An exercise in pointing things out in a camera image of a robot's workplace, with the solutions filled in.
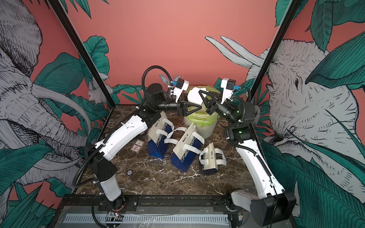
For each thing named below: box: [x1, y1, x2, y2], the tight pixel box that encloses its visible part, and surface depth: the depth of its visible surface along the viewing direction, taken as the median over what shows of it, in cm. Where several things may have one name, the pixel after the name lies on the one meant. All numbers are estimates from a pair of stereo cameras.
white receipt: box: [187, 86, 209, 105], surface depth 59 cm
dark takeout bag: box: [198, 142, 227, 176], surface depth 68 cm
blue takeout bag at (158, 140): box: [147, 111, 179, 160], surface depth 82 cm
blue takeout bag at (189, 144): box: [163, 122, 205, 173], surface depth 75 cm
